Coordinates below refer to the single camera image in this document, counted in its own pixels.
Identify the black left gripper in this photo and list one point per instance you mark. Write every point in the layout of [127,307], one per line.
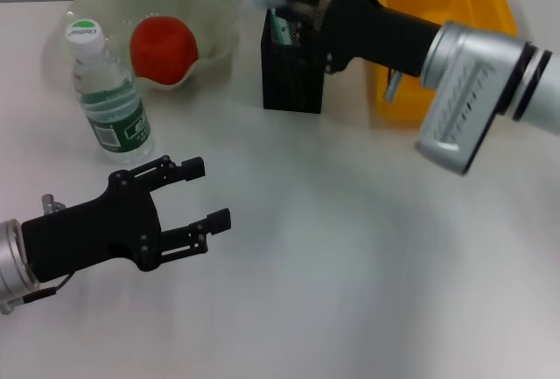
[87,234]

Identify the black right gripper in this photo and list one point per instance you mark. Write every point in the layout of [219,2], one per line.
[372,33]

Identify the green pen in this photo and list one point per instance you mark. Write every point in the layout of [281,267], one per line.
[280,31]

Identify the clear green-label water bottle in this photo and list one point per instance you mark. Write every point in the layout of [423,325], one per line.
[109,90]

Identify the orange fruit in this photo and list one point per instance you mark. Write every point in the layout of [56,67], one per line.
[164,51]

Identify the black mesh pen holder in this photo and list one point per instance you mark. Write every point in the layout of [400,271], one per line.
[289,81]

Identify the pale green glass fruit plate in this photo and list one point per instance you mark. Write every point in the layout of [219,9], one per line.
[205,24]

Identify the silver plug on left gripper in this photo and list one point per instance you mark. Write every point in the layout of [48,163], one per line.
[50,204]

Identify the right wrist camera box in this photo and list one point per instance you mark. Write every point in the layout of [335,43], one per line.
[459,125]

